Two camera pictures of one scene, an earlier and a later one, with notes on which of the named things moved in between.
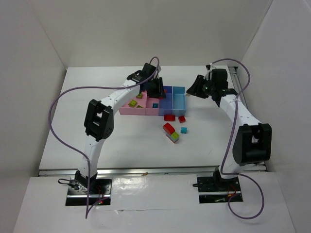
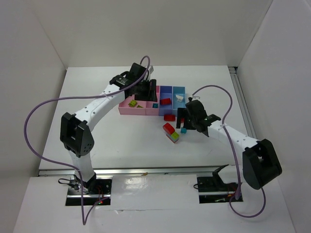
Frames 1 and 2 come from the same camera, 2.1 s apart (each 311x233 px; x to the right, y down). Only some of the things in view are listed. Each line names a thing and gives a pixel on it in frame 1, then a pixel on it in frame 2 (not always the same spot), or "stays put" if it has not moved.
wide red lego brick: [169, 117] stays put
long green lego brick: [132, 103] stays put
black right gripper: [198, 86] → [185, 117]
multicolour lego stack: [171, 134] stays put
